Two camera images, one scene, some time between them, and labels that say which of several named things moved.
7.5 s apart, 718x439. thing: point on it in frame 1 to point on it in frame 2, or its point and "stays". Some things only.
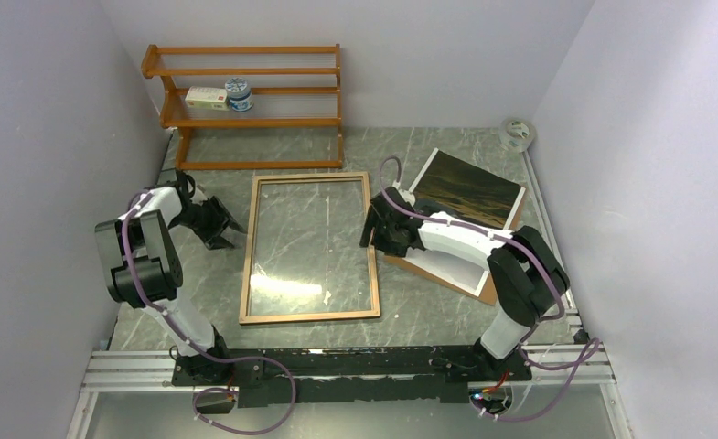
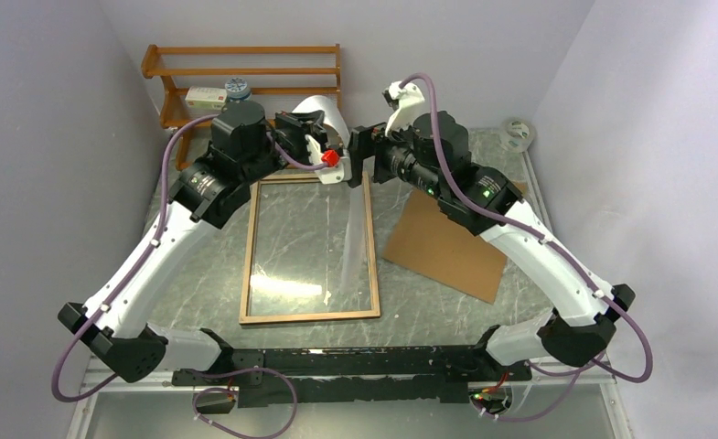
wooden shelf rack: [251, 107] stays
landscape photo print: [447, 184] to [353, 235]
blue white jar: [239, 94] stays
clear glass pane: [311, 251] stays
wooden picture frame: [247, 278] stays
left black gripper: [221, 219] to [303, 123]
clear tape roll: [518, 134] stays
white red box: [207, 98] stays
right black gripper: [374, 220] to [367, 141]
